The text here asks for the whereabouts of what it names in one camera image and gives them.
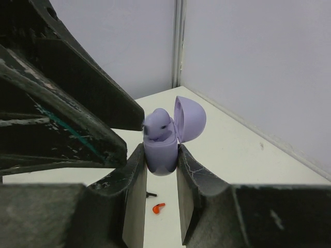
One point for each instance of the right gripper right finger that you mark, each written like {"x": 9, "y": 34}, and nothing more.
{"x": 215, "y": 213}

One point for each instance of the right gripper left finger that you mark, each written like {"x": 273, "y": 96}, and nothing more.
{"x": 107, "y": 213}

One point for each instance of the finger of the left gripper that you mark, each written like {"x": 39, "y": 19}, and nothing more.
{"x": 64, "y": 61}
{"x": 42, "y": 127}

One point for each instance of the purple round case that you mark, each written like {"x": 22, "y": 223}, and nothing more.
{"x": 188, "y": 123}

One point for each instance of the red earbud right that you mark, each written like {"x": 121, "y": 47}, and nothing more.
{"x": 157, "y": 208}

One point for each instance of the left aluminium frame post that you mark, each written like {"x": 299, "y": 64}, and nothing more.
{"x": 180, "y": 8}

